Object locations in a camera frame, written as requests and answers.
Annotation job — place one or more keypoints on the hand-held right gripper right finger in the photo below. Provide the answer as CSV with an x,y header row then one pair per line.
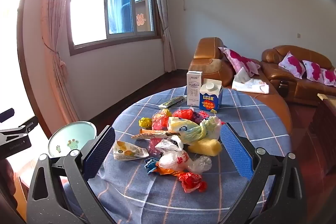
x,y
236,151

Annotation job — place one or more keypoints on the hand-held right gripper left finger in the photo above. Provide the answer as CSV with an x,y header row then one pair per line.
x,y
101,151

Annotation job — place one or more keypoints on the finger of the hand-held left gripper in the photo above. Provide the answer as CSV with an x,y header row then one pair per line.
x,y
6,114
15,140

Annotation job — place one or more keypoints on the yellow sponge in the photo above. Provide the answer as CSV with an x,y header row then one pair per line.
x,y
204,147

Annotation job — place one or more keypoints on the mint green cartoon basin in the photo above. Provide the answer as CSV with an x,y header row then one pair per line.
x,y
68,138

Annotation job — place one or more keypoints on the red plastic bag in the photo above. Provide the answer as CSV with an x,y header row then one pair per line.
x,y
193,182
158,123

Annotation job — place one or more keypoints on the lemon print snack packet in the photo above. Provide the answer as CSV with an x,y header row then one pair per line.
x,y
128,151

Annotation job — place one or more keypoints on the clear plastic bag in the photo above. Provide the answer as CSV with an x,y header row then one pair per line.
x,y
200,163

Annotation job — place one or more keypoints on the blue plaid tablecloth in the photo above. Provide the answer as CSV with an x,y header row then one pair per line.
x,y
236,113

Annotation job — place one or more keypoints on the purple wrapper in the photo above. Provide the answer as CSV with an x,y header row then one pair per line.
x,y
199,116

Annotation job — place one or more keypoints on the white and green plastic bag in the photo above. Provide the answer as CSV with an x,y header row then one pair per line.
x,y
189,132

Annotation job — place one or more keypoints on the orange snack wrapper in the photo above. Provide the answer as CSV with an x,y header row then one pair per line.
x,y
149,134

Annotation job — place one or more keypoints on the blue wrapper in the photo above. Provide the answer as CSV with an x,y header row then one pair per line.
x,y
151,165

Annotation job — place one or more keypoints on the yellow wrapper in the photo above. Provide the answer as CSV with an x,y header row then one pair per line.
x,y
145,122

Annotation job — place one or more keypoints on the blue gable-top carton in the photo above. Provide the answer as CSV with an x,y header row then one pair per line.
x,y
210,100

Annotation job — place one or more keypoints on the white red-print plastic bag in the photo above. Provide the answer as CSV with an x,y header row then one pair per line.
x,y
173,158

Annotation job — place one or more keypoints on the white cloth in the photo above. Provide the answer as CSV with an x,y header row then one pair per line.
x,y
249,83

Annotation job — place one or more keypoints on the white milk carton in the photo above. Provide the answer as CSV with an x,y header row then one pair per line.
x,y
194,90

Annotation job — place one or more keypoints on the green patterned packet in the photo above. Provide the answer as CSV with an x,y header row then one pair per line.
x,y
172,102

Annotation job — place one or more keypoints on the brown leather sofa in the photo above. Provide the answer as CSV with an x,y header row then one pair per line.
x,y
210,64
294,87

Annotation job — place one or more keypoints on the pink curtain with tassel tieback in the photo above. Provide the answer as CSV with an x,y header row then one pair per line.
x,y
59,43

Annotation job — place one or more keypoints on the pink floral pillow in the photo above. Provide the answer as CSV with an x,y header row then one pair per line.
x,y
292,65
330,77
313,71
241,61

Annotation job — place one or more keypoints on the red window decal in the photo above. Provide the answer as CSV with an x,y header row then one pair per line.
x,y
141,19

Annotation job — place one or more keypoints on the sliding glass window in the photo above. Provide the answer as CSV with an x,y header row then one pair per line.
x,y
118,8

